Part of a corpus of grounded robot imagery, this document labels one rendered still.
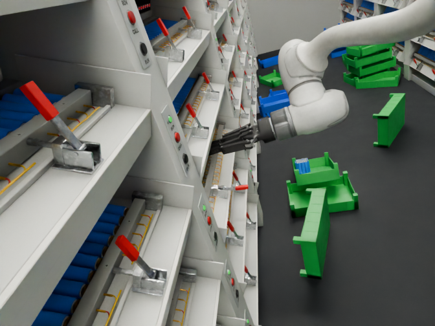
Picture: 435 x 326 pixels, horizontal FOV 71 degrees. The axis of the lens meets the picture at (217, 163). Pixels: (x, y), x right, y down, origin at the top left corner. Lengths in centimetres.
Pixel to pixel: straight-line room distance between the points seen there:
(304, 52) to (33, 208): 78
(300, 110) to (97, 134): 61
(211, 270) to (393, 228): 98
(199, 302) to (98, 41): 48
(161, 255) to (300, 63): 65
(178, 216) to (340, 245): 97
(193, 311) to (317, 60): 69
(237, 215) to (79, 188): 82
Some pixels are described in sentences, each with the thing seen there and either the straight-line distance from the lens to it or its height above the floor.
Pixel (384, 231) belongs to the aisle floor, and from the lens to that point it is 146.
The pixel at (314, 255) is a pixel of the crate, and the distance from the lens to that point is 119.
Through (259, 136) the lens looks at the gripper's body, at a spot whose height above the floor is 63.
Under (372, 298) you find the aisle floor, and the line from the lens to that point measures 125.
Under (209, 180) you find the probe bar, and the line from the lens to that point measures 87.
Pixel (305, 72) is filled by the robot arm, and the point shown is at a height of 76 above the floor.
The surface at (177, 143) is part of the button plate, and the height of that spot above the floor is 83.
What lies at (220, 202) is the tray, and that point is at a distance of 84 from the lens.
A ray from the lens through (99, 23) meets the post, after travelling 45.
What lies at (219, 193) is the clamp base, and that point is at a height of 55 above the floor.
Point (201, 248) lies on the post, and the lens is 61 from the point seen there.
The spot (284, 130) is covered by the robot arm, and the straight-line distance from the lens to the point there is 88.
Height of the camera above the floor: 103
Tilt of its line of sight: 29 degrees down
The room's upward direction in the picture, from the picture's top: 18 degrees counter-clockwise
